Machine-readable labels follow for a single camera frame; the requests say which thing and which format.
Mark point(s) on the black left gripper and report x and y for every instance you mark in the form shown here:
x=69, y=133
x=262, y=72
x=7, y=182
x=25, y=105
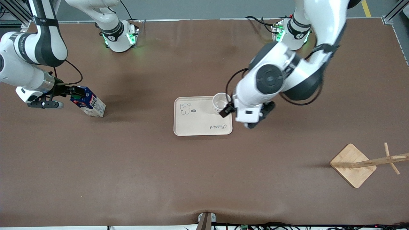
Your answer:
x=227, y=110

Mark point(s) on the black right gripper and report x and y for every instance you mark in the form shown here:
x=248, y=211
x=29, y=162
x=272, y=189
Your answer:
x=60, y=90

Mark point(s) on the blue milk carton green cap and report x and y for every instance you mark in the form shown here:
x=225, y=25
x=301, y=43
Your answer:
x=94, y=107

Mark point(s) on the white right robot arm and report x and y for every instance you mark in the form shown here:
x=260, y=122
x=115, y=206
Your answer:
x=48, y=41

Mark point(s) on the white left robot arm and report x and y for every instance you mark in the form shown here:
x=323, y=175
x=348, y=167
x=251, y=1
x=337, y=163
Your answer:
x=270, y=79

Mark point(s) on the cream tray with Rabbit print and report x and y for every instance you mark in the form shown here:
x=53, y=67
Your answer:
x=195, y=124

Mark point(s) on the wooden mug stand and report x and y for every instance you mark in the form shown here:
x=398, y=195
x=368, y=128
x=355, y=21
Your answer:
x=351, y=166

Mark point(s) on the aluminium frame profile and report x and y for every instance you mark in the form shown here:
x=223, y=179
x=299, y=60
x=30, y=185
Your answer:
x=17, y=12
x=391, y=14

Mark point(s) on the metal camera pole bracket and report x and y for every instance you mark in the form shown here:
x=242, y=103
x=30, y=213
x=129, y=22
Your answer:
x=206, y=222

